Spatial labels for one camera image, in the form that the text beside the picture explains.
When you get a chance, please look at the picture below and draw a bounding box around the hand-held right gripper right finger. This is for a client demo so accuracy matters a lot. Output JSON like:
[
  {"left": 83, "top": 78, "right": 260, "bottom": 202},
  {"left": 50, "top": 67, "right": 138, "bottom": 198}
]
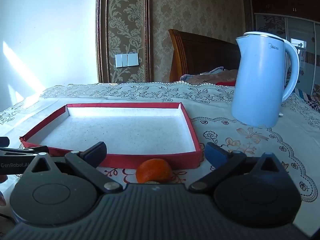
[{"left": 188, "top": 142, "right": 293, "bottom": 194}]

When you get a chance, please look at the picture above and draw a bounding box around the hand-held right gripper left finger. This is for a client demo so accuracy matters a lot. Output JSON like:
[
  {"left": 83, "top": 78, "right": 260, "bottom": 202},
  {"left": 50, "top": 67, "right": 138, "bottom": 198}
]
[{"left": 22, "top": 141, "right": 123, "bottom": 194}]

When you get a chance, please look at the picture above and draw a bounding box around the brown wardrobe with glass doors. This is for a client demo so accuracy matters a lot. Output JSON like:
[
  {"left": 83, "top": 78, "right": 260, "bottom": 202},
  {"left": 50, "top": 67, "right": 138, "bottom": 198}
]
[{"left": 250, "top": 0, "right": 320, "bottom": 98}]

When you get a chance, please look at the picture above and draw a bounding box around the brown wall trim frame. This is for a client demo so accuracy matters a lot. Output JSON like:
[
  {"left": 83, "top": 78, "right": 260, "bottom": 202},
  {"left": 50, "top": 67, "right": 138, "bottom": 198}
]
[{"left": 96, "top": 0, "right": 153, "bottom": 83}]

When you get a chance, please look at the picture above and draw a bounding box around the white wall switch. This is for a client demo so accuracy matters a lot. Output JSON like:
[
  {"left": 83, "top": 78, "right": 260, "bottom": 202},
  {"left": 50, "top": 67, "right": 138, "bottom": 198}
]
[{"left": 115, "top": 53, "right": 139, "bottom": 68}]

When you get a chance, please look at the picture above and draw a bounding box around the pink blanket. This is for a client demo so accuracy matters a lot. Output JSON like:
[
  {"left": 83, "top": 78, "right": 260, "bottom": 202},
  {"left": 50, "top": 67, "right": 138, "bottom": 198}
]
[{"left": 180, "top": 67, "right": 238, "bottom": 87}]

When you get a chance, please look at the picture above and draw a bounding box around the striped patterned fabric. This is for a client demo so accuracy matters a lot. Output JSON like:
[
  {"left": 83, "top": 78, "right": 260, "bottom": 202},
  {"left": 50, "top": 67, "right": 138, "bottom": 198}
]
[{"left": 297, "top": 85, "right": 320, "bottom": 110}]

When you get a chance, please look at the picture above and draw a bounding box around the light blue electric kettle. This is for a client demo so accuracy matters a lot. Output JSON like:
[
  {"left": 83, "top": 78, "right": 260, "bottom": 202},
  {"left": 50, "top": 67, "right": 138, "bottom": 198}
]
[{"left": 230, "top": 31, "right": 300, "bottom": 129}]

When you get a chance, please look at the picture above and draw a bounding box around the person's left hand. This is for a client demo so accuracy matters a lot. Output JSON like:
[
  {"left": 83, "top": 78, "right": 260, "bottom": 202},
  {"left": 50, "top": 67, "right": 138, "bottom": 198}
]
[{"left": 0, "top": 175, "right": 8, "bottom": 205}]

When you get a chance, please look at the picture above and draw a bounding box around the brown wooden headboard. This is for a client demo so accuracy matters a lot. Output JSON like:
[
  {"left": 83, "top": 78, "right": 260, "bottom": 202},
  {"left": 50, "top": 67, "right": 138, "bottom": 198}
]
[{"left": 168, "top": 29, "right": 242, "bottom": 83}]

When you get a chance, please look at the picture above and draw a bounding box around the red shallow cardboard tray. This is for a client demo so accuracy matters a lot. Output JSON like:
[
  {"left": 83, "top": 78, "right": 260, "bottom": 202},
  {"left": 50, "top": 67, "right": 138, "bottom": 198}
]
[{"left": 20, "top": 102, "right": 202, "bottom": 169}]

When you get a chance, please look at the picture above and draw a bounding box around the orange tangerine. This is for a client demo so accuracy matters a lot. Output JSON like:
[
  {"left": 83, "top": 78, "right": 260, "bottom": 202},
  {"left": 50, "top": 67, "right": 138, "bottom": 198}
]
[{"left": 136, "top": 158, "right": 172, "bottom": 183}]

